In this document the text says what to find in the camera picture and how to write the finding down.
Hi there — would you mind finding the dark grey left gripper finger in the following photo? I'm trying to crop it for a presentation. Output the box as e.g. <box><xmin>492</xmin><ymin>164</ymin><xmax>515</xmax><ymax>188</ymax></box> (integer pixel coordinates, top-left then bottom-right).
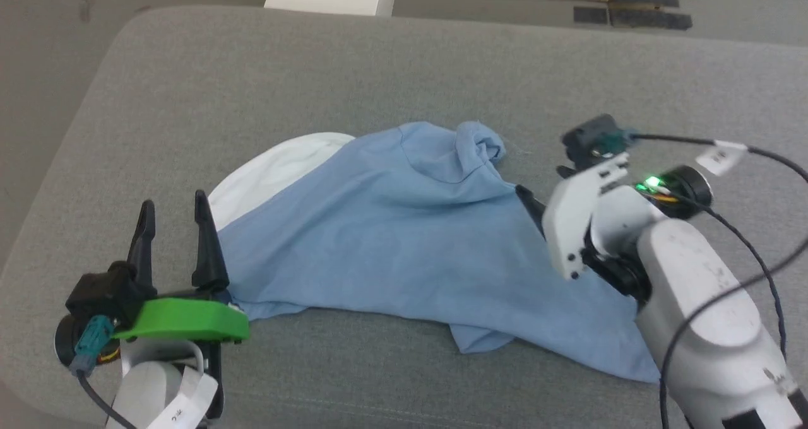
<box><xmin>126</xmin><ymin>199</ymin><xmax>157</xmax><ymax>291</ymax></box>
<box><xmin>191</xmin><ymin>189</ymin><xmax>230</xmax><ymax>292</ymax></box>

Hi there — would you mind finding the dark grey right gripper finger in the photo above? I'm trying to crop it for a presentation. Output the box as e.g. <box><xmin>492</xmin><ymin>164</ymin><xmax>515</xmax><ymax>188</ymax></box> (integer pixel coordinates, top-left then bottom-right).
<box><xmin>515</xmin><ymin>184</ymin><xmax>547</xmax><ymax>235</ymax></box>

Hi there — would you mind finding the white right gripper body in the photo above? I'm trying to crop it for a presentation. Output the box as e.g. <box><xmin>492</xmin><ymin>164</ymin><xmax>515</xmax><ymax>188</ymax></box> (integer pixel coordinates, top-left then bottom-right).
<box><xmin>542</xmin><ymin>153</ymin><xmax>658</xmax><ymax>281</ymax></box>

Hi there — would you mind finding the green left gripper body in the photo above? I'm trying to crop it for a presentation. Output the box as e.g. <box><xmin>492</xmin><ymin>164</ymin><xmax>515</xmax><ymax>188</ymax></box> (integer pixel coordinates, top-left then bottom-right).
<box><xmin>112</xmin><ymin>293</ymin><xmax>250</xmax><ymax>344</ymax></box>

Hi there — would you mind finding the light blue t-shirt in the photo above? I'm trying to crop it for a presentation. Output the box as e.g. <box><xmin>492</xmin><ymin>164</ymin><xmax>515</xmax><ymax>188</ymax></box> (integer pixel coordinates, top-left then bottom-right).
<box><xmin>207</xmin><ymin>121</ymin><xmax>662</xmax><ymax>384</ymax></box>

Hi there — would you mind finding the grey fabric sofa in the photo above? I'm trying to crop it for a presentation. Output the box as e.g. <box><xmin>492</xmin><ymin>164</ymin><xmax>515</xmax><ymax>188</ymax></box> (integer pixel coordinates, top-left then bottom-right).
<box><xmin>0</xmin><ymin>5</ymin><xmax>808</xmax><ymax>429</ymax></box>

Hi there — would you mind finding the large black floor mat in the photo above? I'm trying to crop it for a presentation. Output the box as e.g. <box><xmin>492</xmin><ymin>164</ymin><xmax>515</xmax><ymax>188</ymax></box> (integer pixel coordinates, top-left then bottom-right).
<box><xmin>608</xmin><ymin>0</ymin><xmax>693</xmax><ymax>31</ymax></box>

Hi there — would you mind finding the white left cable label tag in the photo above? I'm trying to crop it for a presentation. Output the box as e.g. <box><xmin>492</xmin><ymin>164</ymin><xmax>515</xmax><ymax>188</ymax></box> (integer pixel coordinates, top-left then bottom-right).
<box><xmin>148</xmin><ymin>366</ymin><xmax>220</xmax><ymax>429</ymax></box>

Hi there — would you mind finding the white cable label tag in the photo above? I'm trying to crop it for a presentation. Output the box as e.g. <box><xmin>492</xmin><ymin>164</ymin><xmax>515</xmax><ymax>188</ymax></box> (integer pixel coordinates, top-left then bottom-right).
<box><xmin>696</xmin><ymin>140</ymin><xmax>749</xmax><ymax>176</ymax></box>
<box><xmin>148</xmin><ymin>366</ymin><xmax>220</xmax><ymax>429</ymax></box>

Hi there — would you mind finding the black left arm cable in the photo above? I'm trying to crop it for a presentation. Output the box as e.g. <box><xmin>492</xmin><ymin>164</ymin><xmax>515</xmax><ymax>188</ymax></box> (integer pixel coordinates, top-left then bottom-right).
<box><xmin>68</xmin><ymin>315</ymin><xmax>136</xmax><ymax>429</ymax></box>

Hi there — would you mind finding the white right cable label tag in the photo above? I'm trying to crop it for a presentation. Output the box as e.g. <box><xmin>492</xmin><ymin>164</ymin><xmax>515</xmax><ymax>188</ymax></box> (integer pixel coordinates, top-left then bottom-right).
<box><xmin>696</xmin><ymin>140</ymin><xmax>749</xmax><ymax>176</ymax></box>

